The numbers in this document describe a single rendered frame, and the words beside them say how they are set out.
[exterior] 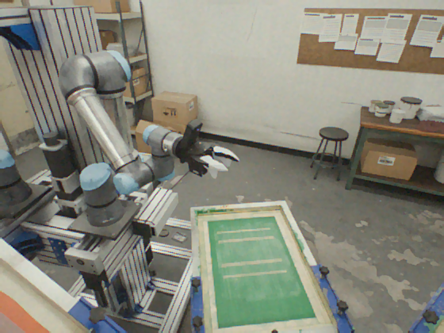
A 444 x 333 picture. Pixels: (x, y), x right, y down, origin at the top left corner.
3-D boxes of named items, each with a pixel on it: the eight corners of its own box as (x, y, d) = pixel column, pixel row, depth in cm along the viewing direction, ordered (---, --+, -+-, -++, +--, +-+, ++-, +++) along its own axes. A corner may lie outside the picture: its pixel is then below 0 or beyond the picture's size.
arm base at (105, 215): (101, 200, 128) (97, 183, 123) (131, 206, 125) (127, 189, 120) (79, 223, 116) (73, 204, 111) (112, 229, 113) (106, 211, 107)
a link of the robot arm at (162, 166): (142, 181, 100) (137, 155, 94) (166, 168, 107) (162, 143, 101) (156, 189, 95) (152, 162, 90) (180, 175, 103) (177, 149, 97)
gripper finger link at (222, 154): (243, 167, 83) (216, 161, 87) (243, 151, 79) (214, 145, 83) (239, 174, 81) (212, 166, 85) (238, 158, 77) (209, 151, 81)
